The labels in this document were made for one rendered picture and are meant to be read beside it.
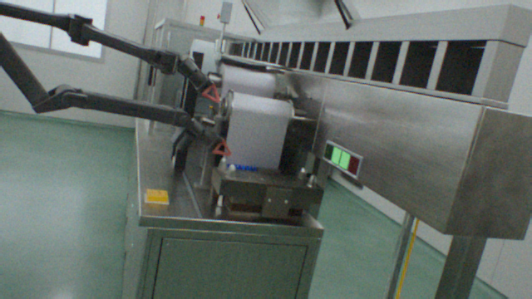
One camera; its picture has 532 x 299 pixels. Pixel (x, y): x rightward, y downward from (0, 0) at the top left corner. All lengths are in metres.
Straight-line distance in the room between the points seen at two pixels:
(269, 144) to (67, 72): 5.76
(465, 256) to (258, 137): 0.85
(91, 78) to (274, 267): 5.92
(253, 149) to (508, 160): 0.92
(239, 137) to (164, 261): 0.54
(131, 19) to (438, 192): 6.42
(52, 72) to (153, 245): 5.95
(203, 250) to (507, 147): 0.96
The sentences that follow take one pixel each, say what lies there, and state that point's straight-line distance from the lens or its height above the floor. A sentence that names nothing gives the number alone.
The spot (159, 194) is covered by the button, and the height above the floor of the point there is 0.92.
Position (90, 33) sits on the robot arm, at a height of 1.42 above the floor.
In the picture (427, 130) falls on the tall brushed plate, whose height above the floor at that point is 1.36.
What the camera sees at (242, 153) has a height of 1.09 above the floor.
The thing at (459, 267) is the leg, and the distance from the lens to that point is 1.23.
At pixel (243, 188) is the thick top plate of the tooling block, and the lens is 1.47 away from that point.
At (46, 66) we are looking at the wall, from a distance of 7.22.
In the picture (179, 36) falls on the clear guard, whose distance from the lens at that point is 2.59.
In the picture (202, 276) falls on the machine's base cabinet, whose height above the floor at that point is 0.69.
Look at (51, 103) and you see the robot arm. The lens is 1.39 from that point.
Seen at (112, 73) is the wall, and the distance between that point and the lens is 7.13.
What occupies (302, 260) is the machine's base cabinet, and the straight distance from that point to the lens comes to 1.60.
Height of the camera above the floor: 1.42
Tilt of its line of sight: 10 degrees down
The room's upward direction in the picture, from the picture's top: 12 degrees clockwise
